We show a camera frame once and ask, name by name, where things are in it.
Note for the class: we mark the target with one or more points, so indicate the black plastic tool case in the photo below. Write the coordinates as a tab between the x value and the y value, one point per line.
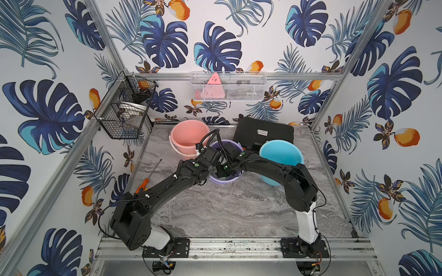
252	133

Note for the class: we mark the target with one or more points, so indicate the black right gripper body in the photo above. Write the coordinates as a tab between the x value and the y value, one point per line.
225	169

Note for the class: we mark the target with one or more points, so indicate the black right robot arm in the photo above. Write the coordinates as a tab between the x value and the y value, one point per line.
299	186

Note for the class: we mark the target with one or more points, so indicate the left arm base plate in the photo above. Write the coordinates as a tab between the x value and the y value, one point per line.
176	248

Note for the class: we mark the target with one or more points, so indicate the pink triangular object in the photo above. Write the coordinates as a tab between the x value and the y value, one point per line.
213	90

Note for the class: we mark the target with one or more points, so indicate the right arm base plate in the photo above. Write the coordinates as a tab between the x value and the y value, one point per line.
293	248

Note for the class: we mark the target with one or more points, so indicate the orange handled screwdriver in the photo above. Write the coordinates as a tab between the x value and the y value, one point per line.
142	187

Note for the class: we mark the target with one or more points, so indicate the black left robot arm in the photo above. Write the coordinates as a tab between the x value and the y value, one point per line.
131	220

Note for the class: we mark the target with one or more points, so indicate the black wire basket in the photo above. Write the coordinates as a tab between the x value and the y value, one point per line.
126	106

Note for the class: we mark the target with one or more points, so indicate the pink plastic bucket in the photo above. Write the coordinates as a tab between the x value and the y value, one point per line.
185	136

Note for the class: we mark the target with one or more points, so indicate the white wire shelf basket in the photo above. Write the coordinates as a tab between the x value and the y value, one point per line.
238	86

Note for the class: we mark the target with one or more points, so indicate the aluminium front rail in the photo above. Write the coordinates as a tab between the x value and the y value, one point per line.
268	249

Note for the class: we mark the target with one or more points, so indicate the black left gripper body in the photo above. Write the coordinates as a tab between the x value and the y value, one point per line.
214	152

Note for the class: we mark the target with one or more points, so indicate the purple plastic bucket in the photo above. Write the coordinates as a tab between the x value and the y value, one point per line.
231	178

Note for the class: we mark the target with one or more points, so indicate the turquoise plastic bucket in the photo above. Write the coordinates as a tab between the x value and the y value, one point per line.
281	151

